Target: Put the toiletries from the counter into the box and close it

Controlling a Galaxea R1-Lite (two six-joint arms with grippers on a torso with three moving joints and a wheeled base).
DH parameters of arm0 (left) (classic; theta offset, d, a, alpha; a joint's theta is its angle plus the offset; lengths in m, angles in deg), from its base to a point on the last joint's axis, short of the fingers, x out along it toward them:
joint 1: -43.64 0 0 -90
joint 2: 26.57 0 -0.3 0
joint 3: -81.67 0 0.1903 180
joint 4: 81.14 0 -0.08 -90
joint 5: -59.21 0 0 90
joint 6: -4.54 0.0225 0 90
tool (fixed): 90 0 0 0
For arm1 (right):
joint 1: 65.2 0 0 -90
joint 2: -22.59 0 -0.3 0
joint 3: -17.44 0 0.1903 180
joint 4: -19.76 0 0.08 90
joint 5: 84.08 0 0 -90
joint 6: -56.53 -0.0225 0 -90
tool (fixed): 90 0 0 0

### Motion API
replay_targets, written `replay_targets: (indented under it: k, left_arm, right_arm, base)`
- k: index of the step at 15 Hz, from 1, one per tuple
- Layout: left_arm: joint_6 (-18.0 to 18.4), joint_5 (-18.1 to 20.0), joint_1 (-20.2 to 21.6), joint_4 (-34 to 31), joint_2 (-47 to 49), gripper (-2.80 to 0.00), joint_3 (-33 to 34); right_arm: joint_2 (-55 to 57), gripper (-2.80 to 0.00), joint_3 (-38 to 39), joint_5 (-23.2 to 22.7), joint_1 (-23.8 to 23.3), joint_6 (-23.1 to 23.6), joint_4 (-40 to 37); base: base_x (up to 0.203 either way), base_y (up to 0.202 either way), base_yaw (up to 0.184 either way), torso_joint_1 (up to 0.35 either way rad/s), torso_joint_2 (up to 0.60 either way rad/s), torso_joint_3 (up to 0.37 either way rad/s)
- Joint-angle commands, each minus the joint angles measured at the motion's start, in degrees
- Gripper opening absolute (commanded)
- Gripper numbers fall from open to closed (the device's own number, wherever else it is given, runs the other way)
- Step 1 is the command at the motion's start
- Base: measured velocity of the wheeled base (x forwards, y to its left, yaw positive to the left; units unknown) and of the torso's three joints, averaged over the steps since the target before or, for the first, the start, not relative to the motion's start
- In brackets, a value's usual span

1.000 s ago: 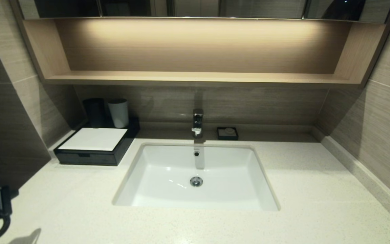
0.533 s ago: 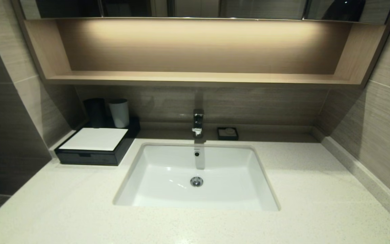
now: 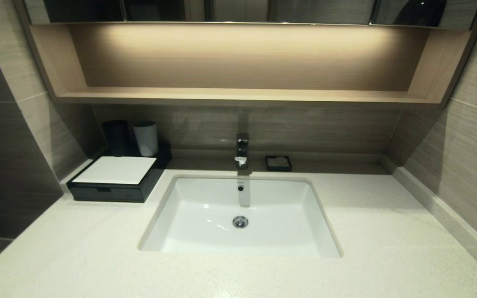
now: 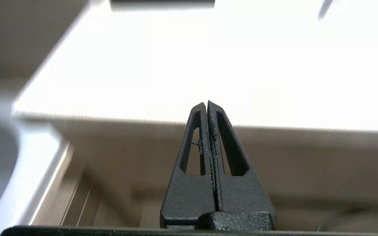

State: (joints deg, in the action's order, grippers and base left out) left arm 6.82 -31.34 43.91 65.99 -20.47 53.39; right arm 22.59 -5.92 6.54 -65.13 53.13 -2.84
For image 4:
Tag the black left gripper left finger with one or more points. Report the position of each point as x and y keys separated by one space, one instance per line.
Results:
x=189 y=196

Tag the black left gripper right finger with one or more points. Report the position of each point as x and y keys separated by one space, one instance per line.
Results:
x=241 y=196

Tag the black amenity box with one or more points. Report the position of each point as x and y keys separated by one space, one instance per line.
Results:
x=162 y=3

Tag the brown vanity cabinet front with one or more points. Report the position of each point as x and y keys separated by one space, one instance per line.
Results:
x=307 y=164

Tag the white ceramic fixture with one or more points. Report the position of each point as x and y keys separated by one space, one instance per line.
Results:
x=15 y=177

